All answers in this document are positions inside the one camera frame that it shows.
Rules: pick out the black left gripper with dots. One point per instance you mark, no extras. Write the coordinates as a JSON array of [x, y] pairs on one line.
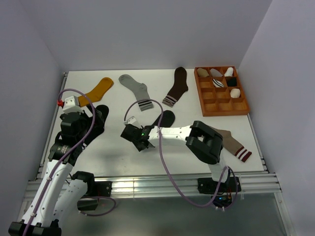
[[85, 116]]

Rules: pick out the aluminium frame rail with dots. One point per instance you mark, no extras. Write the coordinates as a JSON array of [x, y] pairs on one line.
[[161, 186]]

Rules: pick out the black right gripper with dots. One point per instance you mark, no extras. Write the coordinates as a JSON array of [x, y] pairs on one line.
[[139, 149]]

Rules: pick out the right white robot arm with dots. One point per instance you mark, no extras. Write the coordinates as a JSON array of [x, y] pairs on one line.
[[203, 141]]

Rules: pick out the rolled white sock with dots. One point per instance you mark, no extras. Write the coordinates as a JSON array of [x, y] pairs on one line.
[[229, 72]]

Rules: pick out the black sock with white stripes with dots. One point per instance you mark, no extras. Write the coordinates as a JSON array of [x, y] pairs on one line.
[[101, 114]]

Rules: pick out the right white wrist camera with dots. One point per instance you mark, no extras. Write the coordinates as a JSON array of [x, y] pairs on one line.
[[133, 121]]

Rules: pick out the orange wooden compartment tray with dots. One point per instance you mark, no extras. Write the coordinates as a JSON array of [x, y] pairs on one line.
[[217, 101]]

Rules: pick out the rolled grey sock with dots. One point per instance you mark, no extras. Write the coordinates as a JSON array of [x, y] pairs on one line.
[[215, 73]]

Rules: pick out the rolled beige sock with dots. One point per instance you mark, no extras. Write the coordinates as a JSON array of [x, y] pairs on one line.
[[202, 72]]

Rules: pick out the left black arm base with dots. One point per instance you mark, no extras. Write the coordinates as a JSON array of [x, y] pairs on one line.
[[100, 189]]

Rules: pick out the brown sock with pink stripes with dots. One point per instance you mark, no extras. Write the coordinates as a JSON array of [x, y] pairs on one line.
[[178, 89]]

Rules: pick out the tan sock with maroon cuff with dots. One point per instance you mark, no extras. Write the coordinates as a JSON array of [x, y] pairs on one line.
[[233, 146]]

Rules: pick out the rolled black sock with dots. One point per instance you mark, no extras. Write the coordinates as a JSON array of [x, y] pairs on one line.
[[231, 81]]

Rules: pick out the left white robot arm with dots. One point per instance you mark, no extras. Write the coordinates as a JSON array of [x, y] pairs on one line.
[[49, 207]]

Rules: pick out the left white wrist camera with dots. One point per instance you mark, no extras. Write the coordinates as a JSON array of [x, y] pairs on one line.
[[70, 105]]

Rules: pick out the rolled striped sock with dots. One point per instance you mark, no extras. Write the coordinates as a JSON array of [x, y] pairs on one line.
[[217, 84]]

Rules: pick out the rolled cream sock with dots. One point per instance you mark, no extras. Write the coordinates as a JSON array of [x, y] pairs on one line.
[[235, 93]]

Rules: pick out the mustard yellow sock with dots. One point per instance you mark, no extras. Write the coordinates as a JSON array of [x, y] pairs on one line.
[[97, 93]]

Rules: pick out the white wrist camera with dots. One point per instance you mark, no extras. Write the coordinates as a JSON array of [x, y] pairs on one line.
[[133, 121], [70, 105]]

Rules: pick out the plain black sock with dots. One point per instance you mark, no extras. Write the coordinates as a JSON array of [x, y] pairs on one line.
[[168, 119]]

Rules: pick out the grey sock with black stripes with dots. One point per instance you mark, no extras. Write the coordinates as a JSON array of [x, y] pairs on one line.
[[139, 90]]

